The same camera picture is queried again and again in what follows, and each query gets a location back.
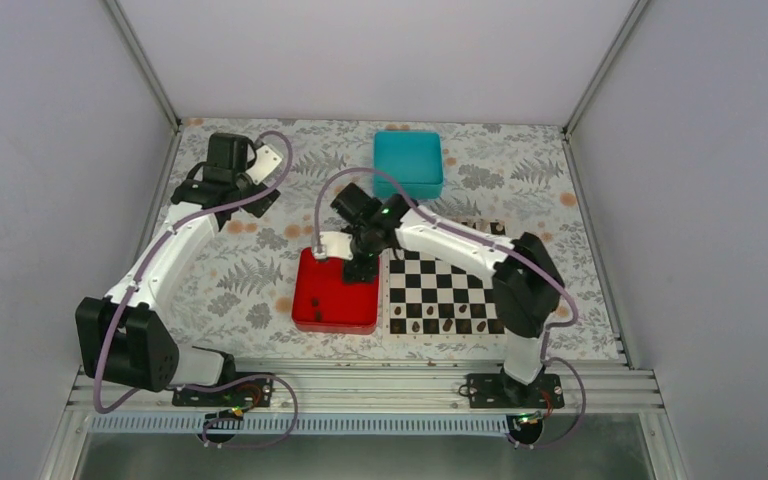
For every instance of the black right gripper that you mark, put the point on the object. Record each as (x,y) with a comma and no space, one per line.
(361,272)

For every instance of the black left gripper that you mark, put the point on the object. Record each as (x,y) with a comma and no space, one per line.
(259,206)

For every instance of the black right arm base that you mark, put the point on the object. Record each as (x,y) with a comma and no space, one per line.
(531,403)

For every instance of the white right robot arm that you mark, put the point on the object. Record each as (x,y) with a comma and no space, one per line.
(527,287)

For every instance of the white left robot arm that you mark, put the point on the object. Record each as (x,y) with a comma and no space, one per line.
(122,335)

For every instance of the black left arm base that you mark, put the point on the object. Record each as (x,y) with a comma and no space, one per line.
(242,392)

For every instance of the row of light chess pieces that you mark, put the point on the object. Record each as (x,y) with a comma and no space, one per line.
(493,227)

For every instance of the teal plastic box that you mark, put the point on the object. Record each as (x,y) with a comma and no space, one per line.
(413,158)

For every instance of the black white chessboard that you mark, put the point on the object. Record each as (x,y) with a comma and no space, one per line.
(412,281)

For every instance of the red plastic tray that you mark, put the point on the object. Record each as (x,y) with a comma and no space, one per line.
(346,308)

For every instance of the floral patterned table mat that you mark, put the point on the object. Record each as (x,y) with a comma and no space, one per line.
(237,296)

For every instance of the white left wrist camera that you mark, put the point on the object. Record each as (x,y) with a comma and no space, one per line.
(265,161)

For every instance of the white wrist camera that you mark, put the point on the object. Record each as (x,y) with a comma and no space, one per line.
(332,244)
(265,161)

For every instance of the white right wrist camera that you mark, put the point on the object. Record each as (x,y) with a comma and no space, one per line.
(332,244)

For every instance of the aluminium frame rail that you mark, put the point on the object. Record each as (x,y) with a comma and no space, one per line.
(380,419)

